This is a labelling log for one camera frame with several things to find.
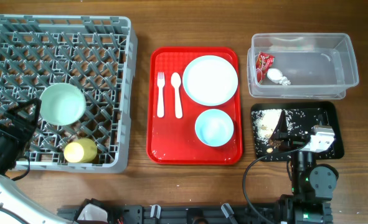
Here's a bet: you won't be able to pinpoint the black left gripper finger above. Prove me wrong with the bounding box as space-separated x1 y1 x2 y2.
26 99 42 130
4 101 32 120

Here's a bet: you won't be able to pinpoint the food scraps with rice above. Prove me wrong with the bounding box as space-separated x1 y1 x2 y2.
251 108 336 159

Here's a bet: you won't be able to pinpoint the mint green bowl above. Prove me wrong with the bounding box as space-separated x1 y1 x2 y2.
40 83 87 126

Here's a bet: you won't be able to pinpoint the white tissue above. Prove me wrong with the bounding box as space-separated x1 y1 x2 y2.
267 68 291 85

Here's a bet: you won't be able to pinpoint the yellow plastic cup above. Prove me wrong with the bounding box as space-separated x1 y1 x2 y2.
64 138 98 163

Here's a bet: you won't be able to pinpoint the small light blue bowl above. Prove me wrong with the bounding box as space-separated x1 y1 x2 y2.
194 109 234 147

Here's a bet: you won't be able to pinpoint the red snack wrapper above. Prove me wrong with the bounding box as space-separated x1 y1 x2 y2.
255 52 275 84

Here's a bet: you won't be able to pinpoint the white plastic fork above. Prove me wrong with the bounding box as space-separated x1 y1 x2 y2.
157 72 165 118

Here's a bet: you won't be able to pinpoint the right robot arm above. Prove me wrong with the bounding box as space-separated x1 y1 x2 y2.
270 111 339 223

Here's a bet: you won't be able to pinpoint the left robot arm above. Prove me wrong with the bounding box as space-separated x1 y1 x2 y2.
0 98 73 223

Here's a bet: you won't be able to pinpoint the grey dishwasher rack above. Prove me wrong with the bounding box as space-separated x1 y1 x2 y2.
0 14 138 173

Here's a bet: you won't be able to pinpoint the black tray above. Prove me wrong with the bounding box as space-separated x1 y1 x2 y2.
250 101 344 162

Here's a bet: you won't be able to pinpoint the clear plastic bin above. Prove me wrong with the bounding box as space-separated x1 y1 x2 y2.
247 32 359 99

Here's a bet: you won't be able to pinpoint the large light blue plate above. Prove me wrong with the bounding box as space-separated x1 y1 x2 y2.
182 55 238 106

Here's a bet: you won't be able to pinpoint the red plastic tray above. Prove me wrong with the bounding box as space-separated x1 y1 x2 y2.
146 47 243 166

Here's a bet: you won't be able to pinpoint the white plastic spoon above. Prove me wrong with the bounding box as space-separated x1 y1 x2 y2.
171 72 183 119

